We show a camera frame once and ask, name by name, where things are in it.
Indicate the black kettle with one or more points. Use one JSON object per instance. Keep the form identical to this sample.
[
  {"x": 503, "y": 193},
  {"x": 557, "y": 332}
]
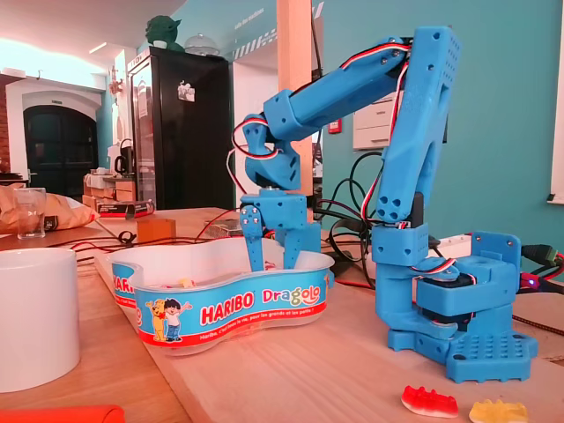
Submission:
[{"x": 125, "y": 161}]

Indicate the wooden camera post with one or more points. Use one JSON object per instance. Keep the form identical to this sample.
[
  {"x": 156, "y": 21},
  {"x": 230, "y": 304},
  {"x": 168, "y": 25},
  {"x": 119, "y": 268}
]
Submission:
[{"x": 293, "y": 44}]

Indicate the yellow gummy sweet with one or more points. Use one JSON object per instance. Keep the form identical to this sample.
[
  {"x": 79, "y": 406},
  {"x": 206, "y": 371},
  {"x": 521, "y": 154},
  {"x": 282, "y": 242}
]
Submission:
[{"x": 498, "y": 412}]

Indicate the orange foam roll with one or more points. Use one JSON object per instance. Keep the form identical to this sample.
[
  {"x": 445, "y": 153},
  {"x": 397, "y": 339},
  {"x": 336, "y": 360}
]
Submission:
[{"x": 53, "y": 416}]

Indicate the clear drinking glass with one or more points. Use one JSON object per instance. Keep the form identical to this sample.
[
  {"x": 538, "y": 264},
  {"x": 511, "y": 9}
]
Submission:
[{"x": 30, "y": 216}]

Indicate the light wooden base board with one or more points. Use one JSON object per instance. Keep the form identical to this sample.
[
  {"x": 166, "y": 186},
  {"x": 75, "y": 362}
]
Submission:
[{"x": 308, "y": 379}]

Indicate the photo fridge magnet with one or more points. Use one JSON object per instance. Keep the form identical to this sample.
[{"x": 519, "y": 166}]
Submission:
[{"x": 186, "y": 91}]

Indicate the white printer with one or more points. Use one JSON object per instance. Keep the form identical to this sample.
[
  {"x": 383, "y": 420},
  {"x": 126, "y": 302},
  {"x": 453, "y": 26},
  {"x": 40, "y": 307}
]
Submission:
[{"x": 370, "y": 128}]

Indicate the small wooden block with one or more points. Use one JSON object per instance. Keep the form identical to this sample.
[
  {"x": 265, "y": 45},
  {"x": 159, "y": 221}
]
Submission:
[{"x": 156, "y": 230}]

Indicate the black plug connector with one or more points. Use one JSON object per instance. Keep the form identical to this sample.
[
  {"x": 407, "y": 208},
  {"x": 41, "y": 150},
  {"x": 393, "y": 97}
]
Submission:
[{"x": 539, "y": 253}]

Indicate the white power strip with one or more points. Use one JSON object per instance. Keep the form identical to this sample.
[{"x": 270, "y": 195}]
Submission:
[{"x": 454, "y": 242}]

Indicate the green Yoda head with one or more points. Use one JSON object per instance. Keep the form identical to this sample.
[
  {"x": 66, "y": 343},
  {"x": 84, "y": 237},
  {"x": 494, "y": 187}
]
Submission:
[{"x": 161, "y": 31}]

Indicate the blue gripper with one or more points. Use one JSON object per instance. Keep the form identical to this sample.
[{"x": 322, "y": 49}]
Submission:
[{"x": 282, "y": 210}]

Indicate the red candy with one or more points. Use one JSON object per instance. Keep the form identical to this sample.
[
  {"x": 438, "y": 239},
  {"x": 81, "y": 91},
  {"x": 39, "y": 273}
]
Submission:
[{"x": 269, "y": 265}]

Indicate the white ceramic mug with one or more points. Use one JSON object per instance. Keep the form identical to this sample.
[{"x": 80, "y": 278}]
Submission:
[{"x": 35, "y": 317}]

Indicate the black and red box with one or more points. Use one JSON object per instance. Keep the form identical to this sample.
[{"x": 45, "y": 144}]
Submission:
[{"x": 128, "y": 209}]

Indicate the yellow wrapped candy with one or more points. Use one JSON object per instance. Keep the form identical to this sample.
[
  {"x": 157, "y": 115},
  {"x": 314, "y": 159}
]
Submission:
[{"x": 185, "y": 282}]

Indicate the metal power supply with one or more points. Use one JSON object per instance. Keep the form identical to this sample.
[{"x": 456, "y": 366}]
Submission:
[{"x": 222, "y": 227}]

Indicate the blue 3D-printed robot arm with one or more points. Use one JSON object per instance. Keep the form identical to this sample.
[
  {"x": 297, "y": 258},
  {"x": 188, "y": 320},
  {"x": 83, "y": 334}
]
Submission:
[{"x": 414, "y": 132}]

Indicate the red gummy sweet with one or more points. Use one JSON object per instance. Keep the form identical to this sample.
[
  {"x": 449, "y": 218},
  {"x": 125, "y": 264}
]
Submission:
[{"x": 427, "y": 402}]

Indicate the orange crisp bag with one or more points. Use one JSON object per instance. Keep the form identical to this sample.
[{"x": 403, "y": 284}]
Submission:
[{"x": 66, "y": 216}]

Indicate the clear Haribo plastic tub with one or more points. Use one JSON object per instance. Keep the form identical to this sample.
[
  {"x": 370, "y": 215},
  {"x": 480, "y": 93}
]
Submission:
[{"x": 233, "y": 308}]

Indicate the ceiling light strip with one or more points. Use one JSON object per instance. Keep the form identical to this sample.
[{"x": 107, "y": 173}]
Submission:
[{"x": 98, "y": 48}]

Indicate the black fridge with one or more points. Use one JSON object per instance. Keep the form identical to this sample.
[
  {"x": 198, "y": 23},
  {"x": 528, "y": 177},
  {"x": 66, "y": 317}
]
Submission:
[{"x": 194, "y": 154}]

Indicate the glass dome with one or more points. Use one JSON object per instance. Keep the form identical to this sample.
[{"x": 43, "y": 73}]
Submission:
[{"x": 200, "y": 44}]

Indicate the controller board with LED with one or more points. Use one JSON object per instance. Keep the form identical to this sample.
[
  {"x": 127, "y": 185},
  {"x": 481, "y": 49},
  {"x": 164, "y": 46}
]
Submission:
[{"x": 535, "y": 282}]

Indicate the red wall alarm box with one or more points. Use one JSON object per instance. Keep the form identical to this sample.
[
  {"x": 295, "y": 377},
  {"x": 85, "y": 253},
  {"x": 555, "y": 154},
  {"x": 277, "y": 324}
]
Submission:
[{"x": 335, "y": 127}]

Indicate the dark arched door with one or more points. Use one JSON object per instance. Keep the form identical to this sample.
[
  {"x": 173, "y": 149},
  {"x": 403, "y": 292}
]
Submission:
[{"x": 61, "y": 150}]

